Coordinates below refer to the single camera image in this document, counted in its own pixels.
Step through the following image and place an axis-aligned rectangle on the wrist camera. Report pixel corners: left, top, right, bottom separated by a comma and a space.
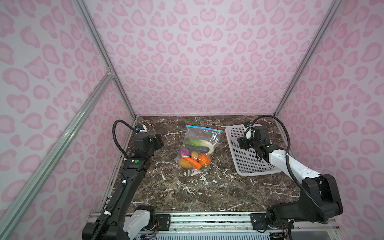
135, 125, 148, 134
243, 122, 254, 141

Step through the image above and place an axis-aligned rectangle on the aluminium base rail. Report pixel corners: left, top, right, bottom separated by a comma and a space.
80, 211, 344, 240

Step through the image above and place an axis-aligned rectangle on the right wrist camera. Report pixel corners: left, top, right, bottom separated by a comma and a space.
243, 122, 254, 141

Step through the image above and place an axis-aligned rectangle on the green white toy cabbage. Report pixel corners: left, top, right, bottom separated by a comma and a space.
187, 138, 215, 155

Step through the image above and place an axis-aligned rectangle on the white plastic basket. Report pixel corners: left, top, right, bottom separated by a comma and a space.
225, 124, 281, 177

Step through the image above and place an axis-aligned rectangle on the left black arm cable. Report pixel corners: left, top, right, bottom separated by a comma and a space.
112, 119, 140, 158

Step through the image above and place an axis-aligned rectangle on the orange toy tomato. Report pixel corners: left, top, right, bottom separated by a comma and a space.
198, 154, 211, 167

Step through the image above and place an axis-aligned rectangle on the aluminium frame strut left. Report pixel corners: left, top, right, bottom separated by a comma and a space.
1, 73, 115, 240

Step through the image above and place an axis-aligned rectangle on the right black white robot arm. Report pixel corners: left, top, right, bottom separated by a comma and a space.
237, 123, 344, 227

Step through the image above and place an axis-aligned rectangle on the yellow toy potato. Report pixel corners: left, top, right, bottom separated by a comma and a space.
179, 158, 193, 168

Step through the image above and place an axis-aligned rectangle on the orange toy carrot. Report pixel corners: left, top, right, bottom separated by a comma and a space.
181, 155, 203, 170

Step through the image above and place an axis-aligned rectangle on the purple toy onion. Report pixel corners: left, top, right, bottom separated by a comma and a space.
178, 147, 191, 156

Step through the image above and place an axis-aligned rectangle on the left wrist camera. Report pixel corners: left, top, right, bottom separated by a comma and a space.
135, 125, 148, 134

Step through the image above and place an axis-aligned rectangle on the brown toy potato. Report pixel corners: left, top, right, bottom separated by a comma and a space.
191, 152, 200, 161

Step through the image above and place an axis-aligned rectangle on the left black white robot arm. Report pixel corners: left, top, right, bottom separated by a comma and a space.
82, 132, 164, 240

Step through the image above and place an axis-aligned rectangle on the clear zip top bag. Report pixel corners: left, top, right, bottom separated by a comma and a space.
175, 125, 222, 172

